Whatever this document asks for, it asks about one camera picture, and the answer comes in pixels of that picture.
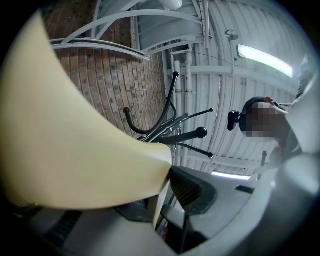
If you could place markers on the white ceiling pipe bundle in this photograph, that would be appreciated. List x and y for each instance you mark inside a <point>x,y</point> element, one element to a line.
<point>188,75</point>

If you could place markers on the black head-mounted camera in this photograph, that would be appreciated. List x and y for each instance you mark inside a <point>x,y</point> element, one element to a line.
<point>233,120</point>

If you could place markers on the person's head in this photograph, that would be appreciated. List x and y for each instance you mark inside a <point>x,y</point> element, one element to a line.
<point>262,120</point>

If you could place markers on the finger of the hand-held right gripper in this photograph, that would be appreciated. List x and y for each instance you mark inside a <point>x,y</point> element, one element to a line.
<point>200,195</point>

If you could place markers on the white metal shelf rack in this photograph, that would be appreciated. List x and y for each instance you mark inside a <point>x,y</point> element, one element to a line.
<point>162,30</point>

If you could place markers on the light wooden clothes hanger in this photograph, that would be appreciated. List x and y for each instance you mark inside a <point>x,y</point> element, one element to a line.
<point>62,150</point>

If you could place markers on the long ceiling light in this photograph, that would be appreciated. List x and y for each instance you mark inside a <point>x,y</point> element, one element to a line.
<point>265,60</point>
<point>230,175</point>

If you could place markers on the black coat rack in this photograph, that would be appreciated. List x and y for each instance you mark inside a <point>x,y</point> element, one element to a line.
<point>200,132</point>

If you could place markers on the round ceiling sensor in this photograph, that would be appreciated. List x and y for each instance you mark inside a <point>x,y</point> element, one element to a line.
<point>232,35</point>

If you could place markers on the person's right forearm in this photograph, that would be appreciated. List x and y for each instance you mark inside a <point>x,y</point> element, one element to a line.
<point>250,225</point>

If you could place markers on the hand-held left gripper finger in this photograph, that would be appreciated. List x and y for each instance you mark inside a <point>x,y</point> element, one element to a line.
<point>100,235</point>

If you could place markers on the person's torso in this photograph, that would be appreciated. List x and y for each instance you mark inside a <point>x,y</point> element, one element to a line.
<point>307,112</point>

